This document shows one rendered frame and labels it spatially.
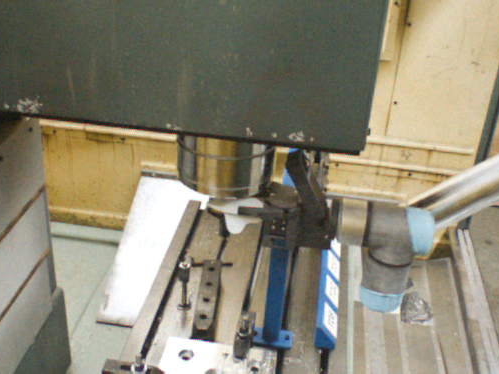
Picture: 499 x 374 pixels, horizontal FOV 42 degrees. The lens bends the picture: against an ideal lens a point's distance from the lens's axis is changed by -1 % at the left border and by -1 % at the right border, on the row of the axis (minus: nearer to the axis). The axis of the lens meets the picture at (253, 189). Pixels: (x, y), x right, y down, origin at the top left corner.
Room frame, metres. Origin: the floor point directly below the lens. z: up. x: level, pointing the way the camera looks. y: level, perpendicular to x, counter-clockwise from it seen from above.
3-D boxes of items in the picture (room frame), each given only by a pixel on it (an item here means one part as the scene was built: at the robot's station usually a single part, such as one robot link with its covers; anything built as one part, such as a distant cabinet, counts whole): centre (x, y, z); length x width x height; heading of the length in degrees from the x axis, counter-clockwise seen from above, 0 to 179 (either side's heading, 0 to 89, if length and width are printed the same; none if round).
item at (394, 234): (0.91, -0.24, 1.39); 0.11 x 0.08 x 0.09; 84
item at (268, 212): (0.90, -0.02, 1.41); 0.09 x 0.05 x 0.02; 98
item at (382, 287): (0.92, -0.24, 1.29); 0.11 x 0.08 x 0.11; 176
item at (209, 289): (1.24, 0.09, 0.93); 0.26 x 0.05 x 0.06; 179
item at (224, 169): (0.93, 0.05, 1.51); 0.16 x 0.16 x 0.12
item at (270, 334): (1.16, -0.07, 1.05); 0.10 x 0.05 x 0.30; 84
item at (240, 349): (1.06, 0.00, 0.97); 0.13 x 0.03 x 0.15; 174
